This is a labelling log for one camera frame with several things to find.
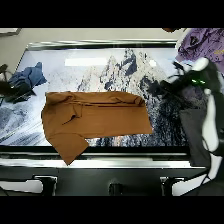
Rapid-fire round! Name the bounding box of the blue garment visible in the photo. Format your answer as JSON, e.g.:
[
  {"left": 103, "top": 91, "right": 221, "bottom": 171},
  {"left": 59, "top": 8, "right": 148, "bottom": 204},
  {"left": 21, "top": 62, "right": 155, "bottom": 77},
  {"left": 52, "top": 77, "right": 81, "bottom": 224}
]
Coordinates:
[{"left": 8, "top": 61, "right": 48, "bottom": 98}]

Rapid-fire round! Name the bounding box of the brown T-shirt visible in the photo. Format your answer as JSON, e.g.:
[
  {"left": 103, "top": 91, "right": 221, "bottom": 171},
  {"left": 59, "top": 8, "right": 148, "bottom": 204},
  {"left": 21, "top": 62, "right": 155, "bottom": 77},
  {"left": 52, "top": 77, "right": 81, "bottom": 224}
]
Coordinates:
[{"left": 40, "top": 90, "right": 154, "bottom": 166}]

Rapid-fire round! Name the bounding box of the purple garment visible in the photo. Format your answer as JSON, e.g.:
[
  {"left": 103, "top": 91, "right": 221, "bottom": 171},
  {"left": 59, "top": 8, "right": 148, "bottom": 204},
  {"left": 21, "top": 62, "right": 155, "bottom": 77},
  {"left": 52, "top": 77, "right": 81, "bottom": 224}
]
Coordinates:
[{"left": 175, "top": 27, "right": 224, "bottom": 73}]

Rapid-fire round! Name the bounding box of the dark grey garment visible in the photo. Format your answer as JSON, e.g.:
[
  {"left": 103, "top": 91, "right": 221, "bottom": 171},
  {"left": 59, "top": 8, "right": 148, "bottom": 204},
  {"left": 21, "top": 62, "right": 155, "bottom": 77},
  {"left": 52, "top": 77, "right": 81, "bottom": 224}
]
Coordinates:
[{"left": 179, "top": 106, "right": 212, "bottom": 168}]

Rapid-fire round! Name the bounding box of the silver frame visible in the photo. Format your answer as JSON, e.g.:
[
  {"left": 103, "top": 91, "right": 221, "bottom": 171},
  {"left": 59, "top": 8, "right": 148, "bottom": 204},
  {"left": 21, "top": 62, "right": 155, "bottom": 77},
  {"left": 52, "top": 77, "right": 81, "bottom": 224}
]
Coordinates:
[{"left": 0, "top": 151, "right": 224, "bottom": 197}]

